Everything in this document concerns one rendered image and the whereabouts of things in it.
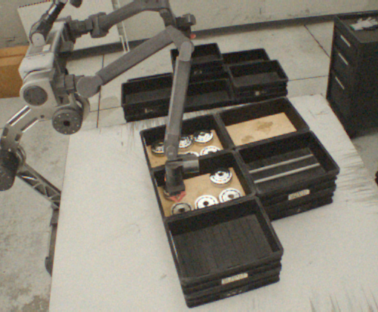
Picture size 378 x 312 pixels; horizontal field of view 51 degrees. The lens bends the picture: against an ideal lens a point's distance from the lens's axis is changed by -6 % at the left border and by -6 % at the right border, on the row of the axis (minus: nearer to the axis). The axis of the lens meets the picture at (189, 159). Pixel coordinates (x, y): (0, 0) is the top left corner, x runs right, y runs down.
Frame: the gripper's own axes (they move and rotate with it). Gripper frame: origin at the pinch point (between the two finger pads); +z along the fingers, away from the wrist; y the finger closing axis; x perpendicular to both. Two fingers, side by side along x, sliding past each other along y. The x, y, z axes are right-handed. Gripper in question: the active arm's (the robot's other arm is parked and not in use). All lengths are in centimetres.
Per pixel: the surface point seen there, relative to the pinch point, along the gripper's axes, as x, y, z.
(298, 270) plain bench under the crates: -42, -37, 21
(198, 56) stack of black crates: -54, 183, 55
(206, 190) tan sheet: -14.9, 8.4, 11.9
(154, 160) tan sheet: 4.7, 36.2, 14.3
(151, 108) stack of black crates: -4, 121, 50
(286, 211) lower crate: -47, -9, 17
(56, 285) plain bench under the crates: 60, -15, 26
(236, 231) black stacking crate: -20.8, -17.5, 10.1
